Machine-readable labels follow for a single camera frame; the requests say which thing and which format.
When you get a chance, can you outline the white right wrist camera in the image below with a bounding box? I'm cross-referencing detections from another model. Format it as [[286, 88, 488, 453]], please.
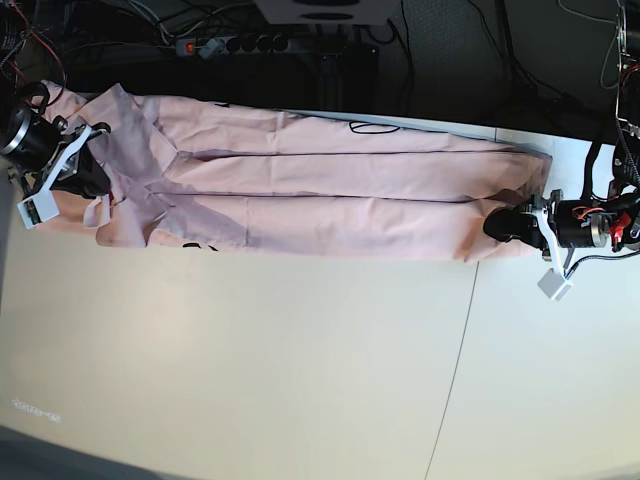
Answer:
[[17, 191, 59, 229]]

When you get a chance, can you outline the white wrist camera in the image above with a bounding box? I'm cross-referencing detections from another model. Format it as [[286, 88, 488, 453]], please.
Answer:
[[17, 191, 59, 229], [538, 269, 573, 301]]

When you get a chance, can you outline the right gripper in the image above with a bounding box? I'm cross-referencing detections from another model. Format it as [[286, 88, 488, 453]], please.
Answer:
[[1, 104, 111, 199]]

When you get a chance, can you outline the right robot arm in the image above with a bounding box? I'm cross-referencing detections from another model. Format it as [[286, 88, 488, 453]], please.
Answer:
[[1, 1, 111, 199]]

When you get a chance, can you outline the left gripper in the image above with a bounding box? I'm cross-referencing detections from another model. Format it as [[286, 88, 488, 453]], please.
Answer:
[[483, 189, 613, 256]]

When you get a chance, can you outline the metal table leg column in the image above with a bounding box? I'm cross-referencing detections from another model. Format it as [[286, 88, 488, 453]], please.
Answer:
[[318, 55, 342, 112]]

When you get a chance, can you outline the white cable on floor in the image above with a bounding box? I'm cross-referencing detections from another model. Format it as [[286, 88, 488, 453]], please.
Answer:
[[557, 0, 631, 91]]

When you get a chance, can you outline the grey camera stand base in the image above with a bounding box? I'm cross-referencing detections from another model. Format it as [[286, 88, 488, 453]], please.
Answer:
[[255, 0, 401, 25]]

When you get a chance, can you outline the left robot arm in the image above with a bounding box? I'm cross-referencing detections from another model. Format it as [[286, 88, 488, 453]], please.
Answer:
[[483, 1, 639, 261]]

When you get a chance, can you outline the black power adapter box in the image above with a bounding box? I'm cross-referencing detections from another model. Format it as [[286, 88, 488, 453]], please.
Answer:
[[342, 43, 379, 76]]

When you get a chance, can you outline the pink T-shirt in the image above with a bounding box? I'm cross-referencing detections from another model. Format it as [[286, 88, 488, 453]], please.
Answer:
[[45, 83, 551, 261]]

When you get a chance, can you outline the black power strip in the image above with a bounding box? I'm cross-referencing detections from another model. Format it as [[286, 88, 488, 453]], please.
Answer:
[[174, 34, 294, 60]]

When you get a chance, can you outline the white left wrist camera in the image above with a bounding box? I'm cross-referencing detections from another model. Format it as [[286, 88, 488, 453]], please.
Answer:
[[538, 269, 573, 301]]

